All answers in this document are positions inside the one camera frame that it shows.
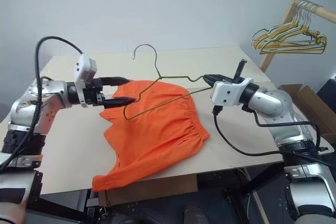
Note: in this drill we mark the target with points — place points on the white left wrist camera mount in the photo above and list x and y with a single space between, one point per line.
85 69

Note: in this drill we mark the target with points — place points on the open brown cardboard box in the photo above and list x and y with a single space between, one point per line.
302 93

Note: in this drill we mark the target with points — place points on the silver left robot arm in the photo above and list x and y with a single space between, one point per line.
50 95

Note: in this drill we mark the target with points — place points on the orange shorts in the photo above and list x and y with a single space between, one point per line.
157 134

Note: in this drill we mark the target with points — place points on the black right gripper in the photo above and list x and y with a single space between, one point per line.
240 72

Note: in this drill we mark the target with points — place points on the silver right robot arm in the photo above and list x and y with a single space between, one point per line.
273 103

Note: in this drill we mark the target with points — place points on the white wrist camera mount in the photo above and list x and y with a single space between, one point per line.
228 91
85 69

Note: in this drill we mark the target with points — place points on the flat brown cardboard piece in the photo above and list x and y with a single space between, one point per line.
157 187

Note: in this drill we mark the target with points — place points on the thin light wooden batten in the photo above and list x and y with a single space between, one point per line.
261 208

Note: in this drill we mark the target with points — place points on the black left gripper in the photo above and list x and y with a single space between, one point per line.
93 96

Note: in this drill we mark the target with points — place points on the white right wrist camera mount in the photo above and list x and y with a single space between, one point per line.
228 91

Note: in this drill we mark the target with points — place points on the dark framed panel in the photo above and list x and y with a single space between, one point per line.
328 87

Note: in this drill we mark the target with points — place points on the black metal table frame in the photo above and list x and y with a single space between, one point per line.
262 182

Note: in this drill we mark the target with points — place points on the wooden clothes rack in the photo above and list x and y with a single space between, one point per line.
328 12

